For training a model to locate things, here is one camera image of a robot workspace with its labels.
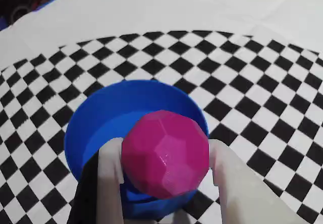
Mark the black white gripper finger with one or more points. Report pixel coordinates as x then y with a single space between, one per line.
108 196

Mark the black white checkerboard sheet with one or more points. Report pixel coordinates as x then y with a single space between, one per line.
202 19

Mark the blue round box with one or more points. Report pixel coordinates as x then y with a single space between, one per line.
131 103

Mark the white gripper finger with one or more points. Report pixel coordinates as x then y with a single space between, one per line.
239 196

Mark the pink faceted ball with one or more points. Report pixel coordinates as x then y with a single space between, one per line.
164 156

